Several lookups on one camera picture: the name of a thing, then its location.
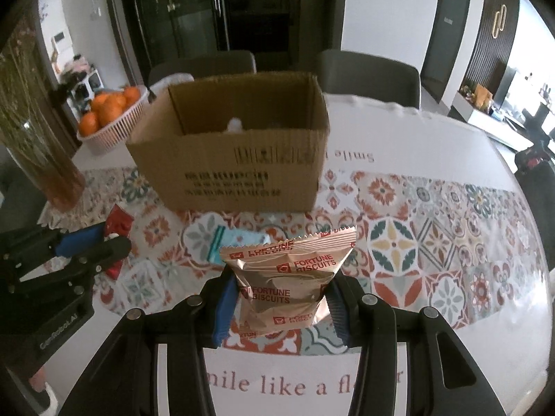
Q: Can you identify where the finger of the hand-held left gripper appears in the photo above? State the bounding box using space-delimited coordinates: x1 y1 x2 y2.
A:
9 236 132 296
0 224 108 269

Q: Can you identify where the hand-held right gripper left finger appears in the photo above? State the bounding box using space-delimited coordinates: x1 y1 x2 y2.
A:
58 264 240 416

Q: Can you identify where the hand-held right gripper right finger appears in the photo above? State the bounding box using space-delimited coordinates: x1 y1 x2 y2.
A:
325 269 504 416

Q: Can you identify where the red foil packet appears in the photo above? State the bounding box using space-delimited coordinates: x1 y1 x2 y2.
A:
103 206 133 279

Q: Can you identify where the tan biscuit packet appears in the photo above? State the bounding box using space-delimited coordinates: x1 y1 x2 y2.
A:
219 226 357 339

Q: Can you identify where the brown cardboard box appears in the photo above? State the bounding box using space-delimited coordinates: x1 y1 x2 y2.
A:
126 71 331 214

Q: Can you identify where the glass vase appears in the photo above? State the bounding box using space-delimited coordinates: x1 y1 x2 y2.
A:
0 117 86 208

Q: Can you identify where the light blue plastic packet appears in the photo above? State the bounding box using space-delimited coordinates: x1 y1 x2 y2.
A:
209 225 270 265

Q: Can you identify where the white plastic fruit basket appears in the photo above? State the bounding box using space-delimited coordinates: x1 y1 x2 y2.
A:
77 85 149 153

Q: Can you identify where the floral patterned tablecloth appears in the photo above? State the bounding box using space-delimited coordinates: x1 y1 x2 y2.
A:
39 91 549 416

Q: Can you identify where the white low cabinet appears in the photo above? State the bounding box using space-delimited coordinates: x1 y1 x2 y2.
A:
451 93 534 150

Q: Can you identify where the orange paper bag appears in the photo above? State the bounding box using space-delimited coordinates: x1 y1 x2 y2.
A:
472 84 493 111

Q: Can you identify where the dark glass sliding door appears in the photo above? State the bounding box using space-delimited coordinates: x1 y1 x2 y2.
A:
104 0 348 83

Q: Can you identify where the dark grey door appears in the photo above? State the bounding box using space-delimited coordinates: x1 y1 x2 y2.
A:
420 0 473 105

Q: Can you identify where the dark slatted wall panel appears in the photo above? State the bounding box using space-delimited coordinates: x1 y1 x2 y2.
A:
462 0 521 96

